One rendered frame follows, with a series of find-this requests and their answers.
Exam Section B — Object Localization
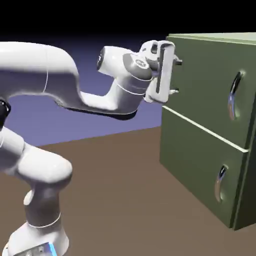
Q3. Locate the green cabinet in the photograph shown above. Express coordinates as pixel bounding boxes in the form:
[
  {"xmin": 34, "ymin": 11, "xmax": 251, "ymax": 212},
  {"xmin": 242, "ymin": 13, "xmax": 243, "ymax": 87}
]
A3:
[{"xmin": 159, "ymin": 31, "xmax": 256, "ymax": 231}]

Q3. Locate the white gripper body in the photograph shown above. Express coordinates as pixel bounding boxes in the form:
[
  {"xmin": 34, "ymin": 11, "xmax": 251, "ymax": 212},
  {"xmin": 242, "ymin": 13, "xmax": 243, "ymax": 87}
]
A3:
[{"xmin": 143, "ymin": 40, "xmax": 176, "ymax": 104}]

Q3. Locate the green cabinet door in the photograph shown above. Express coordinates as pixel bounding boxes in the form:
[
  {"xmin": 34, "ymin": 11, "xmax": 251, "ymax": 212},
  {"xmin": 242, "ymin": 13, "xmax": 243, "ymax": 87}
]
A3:
[
  {"xmin": 159, "ymin": 107, "xmax": 249, "ymax": 229},
  {"xmin": 162, "ymin": 35, "xmax": 256, "ymax": 151}
]

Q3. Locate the curved metal door handle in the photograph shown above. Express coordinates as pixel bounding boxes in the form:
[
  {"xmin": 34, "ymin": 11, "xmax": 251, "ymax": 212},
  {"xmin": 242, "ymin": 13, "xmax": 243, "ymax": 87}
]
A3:
[
  {"xmin": 227, "ymin": 70, "xmax": 246, "ymax": 122},
  {"xmin": 214, "ymin": 164, "xmax": 230, "ymax": 203}
]

